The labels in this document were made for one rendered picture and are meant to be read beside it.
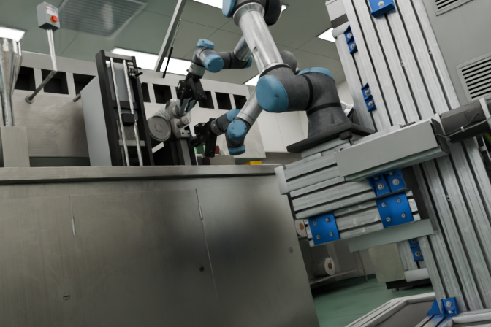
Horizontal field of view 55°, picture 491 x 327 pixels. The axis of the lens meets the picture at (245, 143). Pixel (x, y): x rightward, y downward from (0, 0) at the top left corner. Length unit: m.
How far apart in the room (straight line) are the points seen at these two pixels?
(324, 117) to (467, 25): 0.49
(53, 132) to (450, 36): 1.67
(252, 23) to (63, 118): 1.09
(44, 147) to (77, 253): 0.83
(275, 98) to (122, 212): 0.63
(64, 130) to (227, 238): 0.94
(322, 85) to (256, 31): 0.29
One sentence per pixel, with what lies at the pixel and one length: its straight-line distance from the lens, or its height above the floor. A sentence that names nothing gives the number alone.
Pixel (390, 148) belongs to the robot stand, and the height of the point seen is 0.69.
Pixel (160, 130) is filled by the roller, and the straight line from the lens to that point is 2.14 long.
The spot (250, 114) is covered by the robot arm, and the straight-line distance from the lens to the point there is 1.88.
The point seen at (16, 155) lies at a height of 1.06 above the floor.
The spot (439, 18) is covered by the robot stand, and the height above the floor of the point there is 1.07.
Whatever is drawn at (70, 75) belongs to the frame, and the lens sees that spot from 2.45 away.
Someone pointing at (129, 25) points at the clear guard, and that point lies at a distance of 2.57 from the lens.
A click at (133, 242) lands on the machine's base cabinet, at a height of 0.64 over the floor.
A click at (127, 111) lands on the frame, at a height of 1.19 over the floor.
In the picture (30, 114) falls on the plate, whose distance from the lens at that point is 2.28.
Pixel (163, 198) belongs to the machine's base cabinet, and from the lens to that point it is 1.71.
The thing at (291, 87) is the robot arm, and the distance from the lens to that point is 1.45.
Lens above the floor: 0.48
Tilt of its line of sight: 15 degrees up
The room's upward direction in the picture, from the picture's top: 13 degrees counter-clockwise
